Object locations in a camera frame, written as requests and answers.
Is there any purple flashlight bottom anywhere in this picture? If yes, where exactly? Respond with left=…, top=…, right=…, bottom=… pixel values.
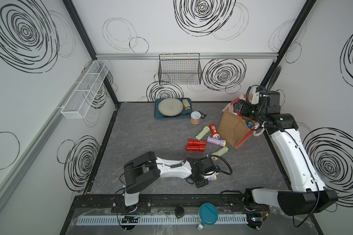
left=207, top=175, right=217, bottom=182

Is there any purple flashlight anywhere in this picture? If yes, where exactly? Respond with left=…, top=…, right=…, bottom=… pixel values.
left=207, top=137, right=227, bottom=147
left=207, top=175, right=217, bottom=182

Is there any red flashlight top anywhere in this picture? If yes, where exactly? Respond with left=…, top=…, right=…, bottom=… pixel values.
left=188, top=139, right=207, bottom=146

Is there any light green flashlight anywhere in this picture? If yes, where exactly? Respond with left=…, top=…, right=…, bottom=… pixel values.
left=195, top=126, right=210, bottom=140
left=211, top=147, right=229, bottom=161

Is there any brown jute tote bag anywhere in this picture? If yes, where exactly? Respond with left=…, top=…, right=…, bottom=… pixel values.
left=218, top=95, right=264, bottom=149

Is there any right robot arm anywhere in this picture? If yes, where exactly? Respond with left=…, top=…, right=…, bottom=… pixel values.
left=231, top=91, right=338, bottom=216

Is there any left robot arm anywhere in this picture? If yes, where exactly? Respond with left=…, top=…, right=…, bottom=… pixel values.
left=123, top=151, right=220, bottom=207

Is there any purple flashlight near bag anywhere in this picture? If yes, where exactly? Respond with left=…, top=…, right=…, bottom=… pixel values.
left=207, top=137, right=227, bottom=147

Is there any red white flashlight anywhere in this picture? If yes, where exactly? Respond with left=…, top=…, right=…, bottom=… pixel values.
left=209, top=124, right=220, bottom=139

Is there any teal round lid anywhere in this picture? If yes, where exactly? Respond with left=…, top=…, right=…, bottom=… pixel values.
left=197, top=203, right=218, bottom=231

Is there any black round knob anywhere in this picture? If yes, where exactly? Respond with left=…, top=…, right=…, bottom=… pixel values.
left=174, top=206, right=185, bottom=218

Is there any small orange can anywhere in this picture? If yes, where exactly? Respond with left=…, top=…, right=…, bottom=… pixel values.
left=190, top=111, right=202, bottom=125

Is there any dark teal tray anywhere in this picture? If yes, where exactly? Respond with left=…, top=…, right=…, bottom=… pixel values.
left=155, top=98, right=192, bottom=119

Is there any grey round plate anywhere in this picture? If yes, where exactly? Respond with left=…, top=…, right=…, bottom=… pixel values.
left=158, top=98, right=184, bottom=117

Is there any black corrugated cable left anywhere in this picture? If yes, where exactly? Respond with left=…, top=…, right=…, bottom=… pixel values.
left=199, top=155, right=233, bottom=176

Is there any white slotted cable duct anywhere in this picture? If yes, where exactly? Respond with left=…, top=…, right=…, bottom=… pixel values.
left=76, top=214, right=248, bottom=226

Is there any black wire wall basket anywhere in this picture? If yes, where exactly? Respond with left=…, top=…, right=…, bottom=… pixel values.
left=157, top=53, right=203, bottom=85

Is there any white wire wall shelf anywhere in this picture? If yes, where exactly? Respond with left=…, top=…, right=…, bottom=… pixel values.
left=61, top=60, right=110, bottom=119

